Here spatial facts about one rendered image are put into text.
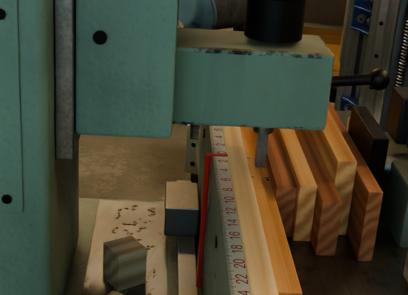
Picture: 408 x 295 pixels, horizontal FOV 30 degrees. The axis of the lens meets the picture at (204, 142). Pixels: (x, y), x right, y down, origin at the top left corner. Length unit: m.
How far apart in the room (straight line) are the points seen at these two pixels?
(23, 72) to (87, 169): 2.42
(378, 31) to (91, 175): 1.73
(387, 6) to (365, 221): 0.78
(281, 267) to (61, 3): 0.26
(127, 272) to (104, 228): 0.13
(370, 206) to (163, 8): 0.24
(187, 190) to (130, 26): 0.33
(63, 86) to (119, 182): 2.28
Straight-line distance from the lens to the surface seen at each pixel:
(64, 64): 0.61
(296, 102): 0.66
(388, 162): 0.74
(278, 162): 0.73
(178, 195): 0.87
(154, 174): 2.95
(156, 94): 0.61
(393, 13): 1.42
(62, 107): 0.62
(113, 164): 3.03
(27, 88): 0.58
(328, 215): 0.66
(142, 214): 0.94
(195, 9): 1.24
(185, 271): 0.80
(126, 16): 0.60
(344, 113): 1.04
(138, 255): 0.78
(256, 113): 0.66
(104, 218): 0.93
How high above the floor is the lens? 1.24
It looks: 22 degrees down
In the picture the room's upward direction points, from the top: 4 degrees clockwise
